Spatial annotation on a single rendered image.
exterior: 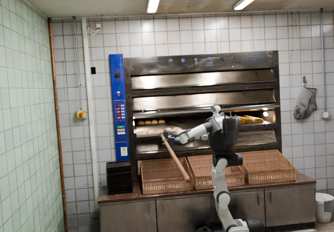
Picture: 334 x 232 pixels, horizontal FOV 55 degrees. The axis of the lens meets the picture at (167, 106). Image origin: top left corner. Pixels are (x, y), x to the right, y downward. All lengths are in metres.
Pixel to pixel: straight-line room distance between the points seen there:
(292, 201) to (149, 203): 1.59
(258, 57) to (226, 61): 0.42
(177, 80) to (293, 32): 1.60
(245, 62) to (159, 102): 1.19
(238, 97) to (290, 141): 0.90
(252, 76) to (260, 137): 0.78
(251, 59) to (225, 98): 0.59
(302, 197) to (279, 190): 0.30
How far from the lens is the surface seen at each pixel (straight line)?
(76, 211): 4.23
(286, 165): 4.14
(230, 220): 3.37
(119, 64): 3.88
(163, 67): 3.93
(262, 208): 3.87
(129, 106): 3.90
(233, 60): 4.12
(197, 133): 2.85
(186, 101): 3.95
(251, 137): 4.22
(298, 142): 4.49
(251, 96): 4.17
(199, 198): 3.63
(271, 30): 4.32
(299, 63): 4.44
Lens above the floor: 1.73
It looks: 4 degrees down
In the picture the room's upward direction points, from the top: 3 degrees counter-clockwise
